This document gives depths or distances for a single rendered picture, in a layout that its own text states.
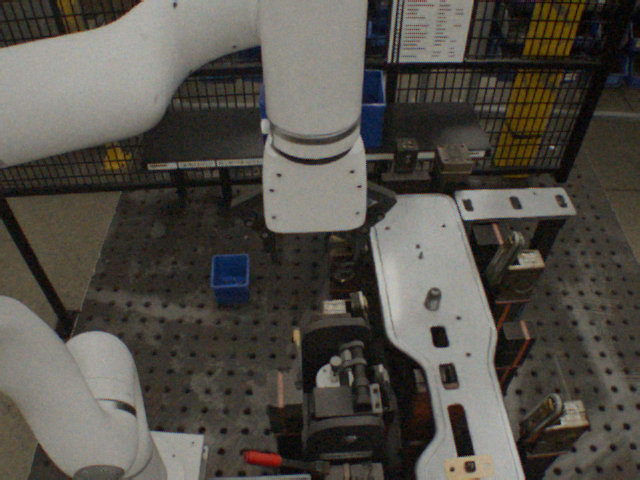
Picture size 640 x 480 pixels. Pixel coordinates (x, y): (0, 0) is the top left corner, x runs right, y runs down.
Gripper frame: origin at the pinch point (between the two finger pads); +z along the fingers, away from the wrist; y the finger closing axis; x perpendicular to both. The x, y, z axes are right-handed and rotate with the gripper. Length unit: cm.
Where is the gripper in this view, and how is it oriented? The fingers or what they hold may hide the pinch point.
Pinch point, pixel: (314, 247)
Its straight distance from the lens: 62.8
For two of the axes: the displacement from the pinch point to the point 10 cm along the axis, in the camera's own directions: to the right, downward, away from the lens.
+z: 0.0, 6.8, 7.4
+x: -0.6, -7.4, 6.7
